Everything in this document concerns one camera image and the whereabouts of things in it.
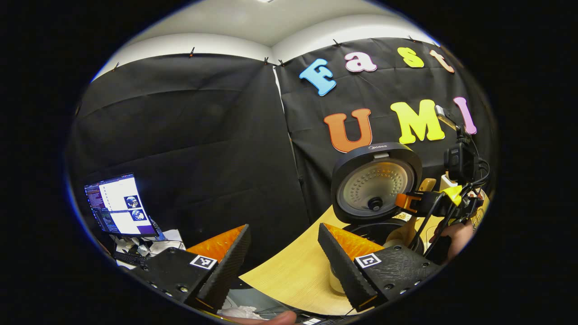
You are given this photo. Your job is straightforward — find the crumpled white papers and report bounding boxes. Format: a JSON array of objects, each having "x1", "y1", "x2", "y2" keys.
[{"x1": 113, "y1": 229, "x2": 186, "y2": 259}]

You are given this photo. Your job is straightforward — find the wooden spoon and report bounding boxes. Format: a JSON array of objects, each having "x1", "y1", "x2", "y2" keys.
[{"x1": 385, "y1": 178, "x2": 437, "y2": 248}]

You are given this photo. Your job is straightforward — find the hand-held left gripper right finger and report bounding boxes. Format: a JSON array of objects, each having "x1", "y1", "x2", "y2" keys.
[{"x1": 317, "y1": 223, "x2": 441, "y2": 312}]

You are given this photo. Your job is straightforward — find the white tissue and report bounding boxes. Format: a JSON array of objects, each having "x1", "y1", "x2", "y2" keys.
[{"x1": 219, "y1": 306, "x2": 258, "y2": 320}]

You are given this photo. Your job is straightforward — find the black backdrop cloth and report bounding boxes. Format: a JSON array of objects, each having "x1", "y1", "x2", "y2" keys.
[{"x1": 68, "y1": 36, "x2": 497, "y2": 253}]

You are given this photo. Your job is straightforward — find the open laptop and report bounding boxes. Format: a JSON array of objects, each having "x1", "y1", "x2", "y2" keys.
[{"x1": 84, "y1": 173, "x2": 158, "y2": 237}]

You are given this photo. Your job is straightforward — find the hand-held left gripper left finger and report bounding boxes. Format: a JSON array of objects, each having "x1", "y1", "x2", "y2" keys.
[{"x1": 131, "y1": 224, "x2": 252, "y2": 313}]

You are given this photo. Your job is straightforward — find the dark grey rice cooker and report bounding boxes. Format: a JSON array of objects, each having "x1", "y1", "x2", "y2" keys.
[{"x1": 329, "y1": 143, "x2": 425, "y2": 295}]

